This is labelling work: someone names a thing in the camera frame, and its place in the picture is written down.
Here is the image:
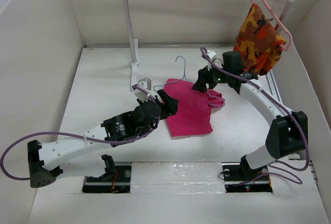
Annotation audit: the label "pink plastic hanger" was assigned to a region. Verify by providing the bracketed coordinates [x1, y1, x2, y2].
[251, 0, 293, 51]

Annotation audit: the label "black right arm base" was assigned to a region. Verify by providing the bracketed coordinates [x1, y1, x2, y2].
[218, 156, 273, 193]

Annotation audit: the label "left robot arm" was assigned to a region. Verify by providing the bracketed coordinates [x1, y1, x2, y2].
[27, 85, 179, 188]

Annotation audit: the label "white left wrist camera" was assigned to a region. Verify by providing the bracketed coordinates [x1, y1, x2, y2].
[133, 78, 152, 102]

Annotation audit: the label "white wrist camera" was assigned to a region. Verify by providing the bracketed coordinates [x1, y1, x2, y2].
[202, 50, 217, 68]
[133, 78, 152, 102]

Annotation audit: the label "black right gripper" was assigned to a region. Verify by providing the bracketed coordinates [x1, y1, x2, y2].
[191, 61, 231, 93]

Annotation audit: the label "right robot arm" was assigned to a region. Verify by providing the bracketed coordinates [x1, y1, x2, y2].
[192, 47, 309, 180]

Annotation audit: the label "pink trousers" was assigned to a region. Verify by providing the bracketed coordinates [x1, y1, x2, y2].
[163, 79, 225, 137]

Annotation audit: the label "aluminium table edge rail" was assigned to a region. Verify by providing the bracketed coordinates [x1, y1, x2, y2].
[266, 71, 282, 103]

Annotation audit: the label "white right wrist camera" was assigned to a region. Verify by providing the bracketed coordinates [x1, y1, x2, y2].
[202, 50, 217, 68]

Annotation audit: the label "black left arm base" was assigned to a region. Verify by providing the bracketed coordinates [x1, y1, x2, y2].
[82, 155, 132, 194]

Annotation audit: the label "orange camouflage shorts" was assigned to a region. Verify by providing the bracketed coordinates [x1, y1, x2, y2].
[233, 4, 286, 76]

